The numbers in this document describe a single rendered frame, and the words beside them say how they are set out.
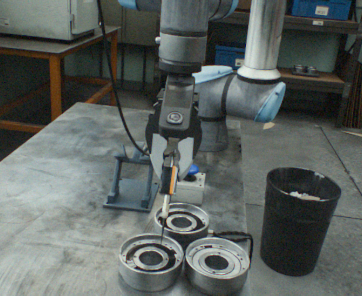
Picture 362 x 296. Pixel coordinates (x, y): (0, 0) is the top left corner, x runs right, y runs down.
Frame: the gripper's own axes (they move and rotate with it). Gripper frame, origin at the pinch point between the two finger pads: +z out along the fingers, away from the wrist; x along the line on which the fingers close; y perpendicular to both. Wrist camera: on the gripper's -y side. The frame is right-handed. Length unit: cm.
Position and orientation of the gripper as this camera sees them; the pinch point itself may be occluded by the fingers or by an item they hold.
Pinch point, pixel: (170, 175)
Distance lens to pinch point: 73.4
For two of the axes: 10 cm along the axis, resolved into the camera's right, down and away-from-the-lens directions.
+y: 1.0, -3.7, 9.2
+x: -9.9, -1.2, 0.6
